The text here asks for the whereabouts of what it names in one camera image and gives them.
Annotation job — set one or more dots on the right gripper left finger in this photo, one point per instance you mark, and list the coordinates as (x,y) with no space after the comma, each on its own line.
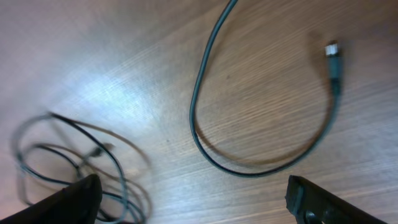
(76,204)

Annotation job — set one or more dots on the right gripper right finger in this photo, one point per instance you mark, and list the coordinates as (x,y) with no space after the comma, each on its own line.
(309,203)

